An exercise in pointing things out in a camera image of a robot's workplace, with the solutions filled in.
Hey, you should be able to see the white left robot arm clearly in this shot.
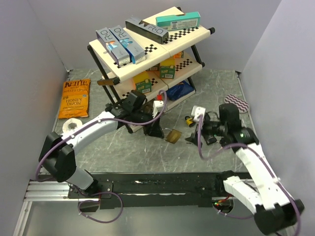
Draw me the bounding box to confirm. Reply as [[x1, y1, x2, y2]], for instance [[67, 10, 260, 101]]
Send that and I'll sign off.
[[35, 90, 167, 198]]

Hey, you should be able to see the orange Kettle chips bag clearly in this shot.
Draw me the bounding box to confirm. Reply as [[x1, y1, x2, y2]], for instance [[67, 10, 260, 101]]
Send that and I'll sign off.
[[58, 79, 91, 119]]

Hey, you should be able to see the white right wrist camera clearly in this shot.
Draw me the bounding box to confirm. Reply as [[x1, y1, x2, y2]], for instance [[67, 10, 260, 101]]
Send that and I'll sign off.
[[191, 105, 206, 122]]

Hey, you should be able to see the brown wooden-handled tool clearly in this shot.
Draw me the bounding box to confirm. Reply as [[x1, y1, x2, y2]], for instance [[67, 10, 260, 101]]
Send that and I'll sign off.
[[97, 77, 120, 86]]

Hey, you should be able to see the teal toothpaste box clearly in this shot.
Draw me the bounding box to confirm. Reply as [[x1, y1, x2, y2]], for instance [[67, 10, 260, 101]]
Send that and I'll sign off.
[[156, 12, 200, 30]]

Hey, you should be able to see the yellow padlock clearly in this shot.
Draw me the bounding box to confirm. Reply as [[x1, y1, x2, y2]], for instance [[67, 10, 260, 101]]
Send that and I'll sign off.
[[185, 116, 195, 127]]

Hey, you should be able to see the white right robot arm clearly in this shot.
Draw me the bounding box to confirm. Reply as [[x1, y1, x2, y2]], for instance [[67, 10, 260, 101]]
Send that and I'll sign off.
[[191, 103, 305, 236]]

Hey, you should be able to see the green yellow box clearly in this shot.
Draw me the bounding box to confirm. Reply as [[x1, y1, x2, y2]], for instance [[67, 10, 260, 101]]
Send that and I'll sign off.
[[132, 71, 152, 94], [159, 57, 176, 79]]

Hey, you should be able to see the blue snack bag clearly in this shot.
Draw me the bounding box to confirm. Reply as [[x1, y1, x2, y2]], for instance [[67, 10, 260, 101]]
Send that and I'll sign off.
[[166, 81, 194, 101]]

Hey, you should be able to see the green yellow box front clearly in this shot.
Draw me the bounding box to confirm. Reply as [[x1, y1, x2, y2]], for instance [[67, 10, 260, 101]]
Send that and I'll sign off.
[[132, 71, 152, 94]]

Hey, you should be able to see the dark grey R+O box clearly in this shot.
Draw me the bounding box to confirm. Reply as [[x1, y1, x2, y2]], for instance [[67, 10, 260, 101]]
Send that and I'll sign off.
[[125, 17, 169, 44]]

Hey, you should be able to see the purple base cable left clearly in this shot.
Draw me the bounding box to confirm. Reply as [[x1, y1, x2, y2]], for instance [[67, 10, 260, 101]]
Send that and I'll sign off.
[[77, 191, 124, 224]]

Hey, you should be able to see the black round padlock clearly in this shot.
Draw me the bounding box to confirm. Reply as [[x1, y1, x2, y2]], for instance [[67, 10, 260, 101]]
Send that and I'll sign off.
[[205, 136, 217, 146]]

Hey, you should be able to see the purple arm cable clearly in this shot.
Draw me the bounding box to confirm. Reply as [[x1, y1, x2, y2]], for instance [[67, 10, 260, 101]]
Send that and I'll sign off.
[[34, 89, 168, 182], [195, 115, 302, 236]]

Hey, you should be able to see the purple wavy sponge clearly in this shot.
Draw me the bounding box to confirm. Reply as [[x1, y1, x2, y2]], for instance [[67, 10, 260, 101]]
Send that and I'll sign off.
[[224, 94, 250, 114]]

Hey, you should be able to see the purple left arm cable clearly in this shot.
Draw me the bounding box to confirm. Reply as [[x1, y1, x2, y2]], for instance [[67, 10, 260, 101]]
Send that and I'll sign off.
[[34, 89, 168, 182]]

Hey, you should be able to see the purple R+O box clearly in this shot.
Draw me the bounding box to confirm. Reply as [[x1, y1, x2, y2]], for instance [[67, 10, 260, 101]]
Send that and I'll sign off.
[[96, 28, 130, 66]]

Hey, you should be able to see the green yellow box rear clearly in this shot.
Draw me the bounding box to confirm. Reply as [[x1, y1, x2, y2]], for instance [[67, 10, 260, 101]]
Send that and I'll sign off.
[[159, 57, 176, 79]]

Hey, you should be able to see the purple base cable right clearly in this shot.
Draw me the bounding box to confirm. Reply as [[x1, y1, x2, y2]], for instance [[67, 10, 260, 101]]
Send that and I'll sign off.
[[213, 194, 254, 220]]

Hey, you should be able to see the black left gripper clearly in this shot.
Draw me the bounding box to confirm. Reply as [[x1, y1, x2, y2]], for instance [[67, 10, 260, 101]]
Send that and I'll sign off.
[[132, 108, 164, 138]]

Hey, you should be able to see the large brass padlock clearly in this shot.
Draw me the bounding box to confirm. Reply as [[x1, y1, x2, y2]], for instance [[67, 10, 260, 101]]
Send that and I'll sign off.
[[162, 128, 182, 144]]

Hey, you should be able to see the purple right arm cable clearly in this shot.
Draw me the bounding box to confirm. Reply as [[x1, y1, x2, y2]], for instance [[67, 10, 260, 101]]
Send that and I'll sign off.
[[195, 115, 302, 236]]

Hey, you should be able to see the blue R+O box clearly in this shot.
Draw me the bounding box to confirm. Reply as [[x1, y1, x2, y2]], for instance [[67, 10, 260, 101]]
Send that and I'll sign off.
[[109, 25, 146, 64]]

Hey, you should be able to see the cream three-tier shelf rack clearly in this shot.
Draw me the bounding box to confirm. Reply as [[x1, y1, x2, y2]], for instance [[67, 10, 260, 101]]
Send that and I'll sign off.
[[87, 6, 216, 135]]

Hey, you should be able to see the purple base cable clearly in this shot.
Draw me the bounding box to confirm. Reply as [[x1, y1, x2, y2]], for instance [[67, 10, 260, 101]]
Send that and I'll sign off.
[[213, 194, 254, 220], [77, 191, 124, 224]]

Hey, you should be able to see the white tape roll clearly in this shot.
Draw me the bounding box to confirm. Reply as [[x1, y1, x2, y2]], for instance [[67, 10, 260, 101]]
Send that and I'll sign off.
[[62, 118, 83, 133]]

